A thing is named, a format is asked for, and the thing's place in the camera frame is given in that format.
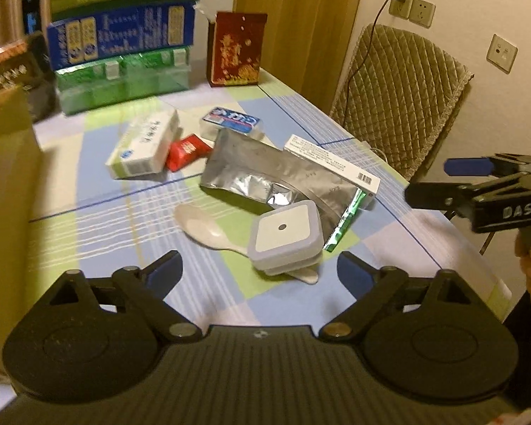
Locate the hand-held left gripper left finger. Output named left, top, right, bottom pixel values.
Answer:
left=48, top=250, right=201, bottom=342

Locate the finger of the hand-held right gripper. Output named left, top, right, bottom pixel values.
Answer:
left=443, top=153, right=531, bottom=178
left=404, top=172, right=529, bottom=214

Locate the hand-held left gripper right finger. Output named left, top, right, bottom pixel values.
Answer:
left=319, top=251, right=472, bottom=341

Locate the white and green medicine box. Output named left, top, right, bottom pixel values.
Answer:
left=105, top=108, right=181, bottom=181

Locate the plaid cloth desktop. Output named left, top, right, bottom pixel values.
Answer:
left=29, top=57, right=512, bottom=333

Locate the white plastic spoon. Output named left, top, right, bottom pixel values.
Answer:
left=174, top=204, right=319, bottom=285

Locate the white square night light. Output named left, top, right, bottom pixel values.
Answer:
left=247, top=200, right=325, bottom=277

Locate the chair with quilted cover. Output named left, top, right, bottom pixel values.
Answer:
left=330, top=23, right=475, bottom=182

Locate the long white barcode box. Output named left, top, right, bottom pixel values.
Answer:
left=283, top=134, right=381, bottom=210

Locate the red snack packet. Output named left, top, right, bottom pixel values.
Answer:
left=165, top=135, right=214, bottom=172

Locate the silver foil pouch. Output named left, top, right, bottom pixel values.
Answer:
left=199, top=129, right=367, bottom=253

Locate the person's dark clothing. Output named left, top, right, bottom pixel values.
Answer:
left=504, top=292, right=531, bottom=412

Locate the clear plastic box blue label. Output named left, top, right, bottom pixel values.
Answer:
left=200, top=106, right=266, bottom=145

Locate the brown cardboard box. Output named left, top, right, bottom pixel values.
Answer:
left=0, top=85, right=45, bottom=377

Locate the green shrink-wrapped box pack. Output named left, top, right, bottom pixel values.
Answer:
left=55, top=46, right=192, bottom=116

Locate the wooden cabinet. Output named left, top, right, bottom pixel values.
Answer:
left=232, top=0, right=368, bottom=118

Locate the tall red printed box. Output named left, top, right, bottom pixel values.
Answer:
left=207, top=11, right=268, bottom=88

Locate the blue printed carton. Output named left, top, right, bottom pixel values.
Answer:
left=46, top=2, right=198, bottom=72

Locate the black box orange band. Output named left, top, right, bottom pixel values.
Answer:
left=0, top=33, right=58, bottom=122

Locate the beige wall outlet plate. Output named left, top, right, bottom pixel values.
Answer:
left=487, top=34, right=518, bottom=74

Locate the dark power cable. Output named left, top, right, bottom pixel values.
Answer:
left=336, top=0, right=408, bottom=111

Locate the beige wall socket with plug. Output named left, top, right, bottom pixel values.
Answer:
left=388, top=0, right=412, bottom=19

